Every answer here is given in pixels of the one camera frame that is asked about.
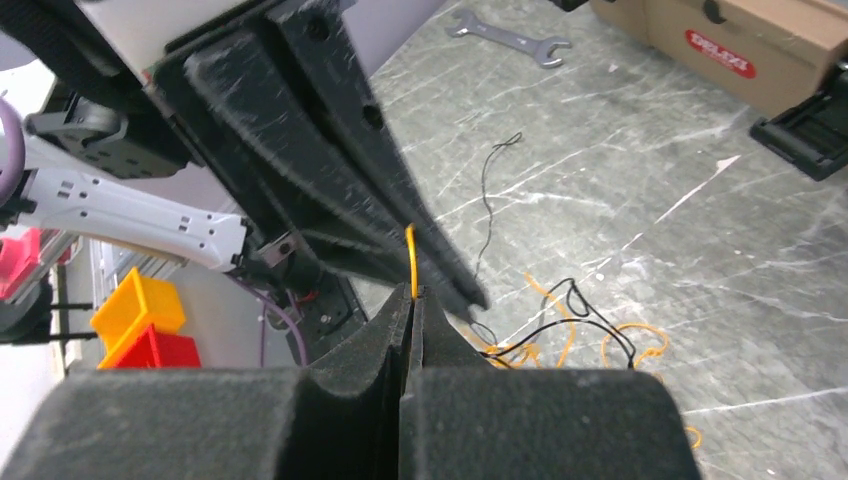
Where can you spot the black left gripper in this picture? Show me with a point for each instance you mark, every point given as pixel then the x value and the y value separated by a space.
pixel 171 127

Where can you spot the tan plastic toolbox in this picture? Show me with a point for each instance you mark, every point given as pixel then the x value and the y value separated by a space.
pixel 770 54

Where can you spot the red bin on floor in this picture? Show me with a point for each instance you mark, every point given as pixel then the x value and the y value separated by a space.
pixel 156 350

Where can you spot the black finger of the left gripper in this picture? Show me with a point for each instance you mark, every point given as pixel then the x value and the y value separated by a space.
pixel 381 192

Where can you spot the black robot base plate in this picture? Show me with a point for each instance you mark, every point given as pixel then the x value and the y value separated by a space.
pixel 311 308

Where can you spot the silver combination wrench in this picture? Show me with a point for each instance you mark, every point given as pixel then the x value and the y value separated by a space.
pixel 541 51

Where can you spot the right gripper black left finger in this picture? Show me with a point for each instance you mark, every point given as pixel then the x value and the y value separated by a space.
pixel 334 419

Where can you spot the yellow plastic bin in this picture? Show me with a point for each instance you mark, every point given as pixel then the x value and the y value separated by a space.
pixel 137 303

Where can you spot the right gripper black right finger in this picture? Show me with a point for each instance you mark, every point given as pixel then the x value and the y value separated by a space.
pixel 462 418

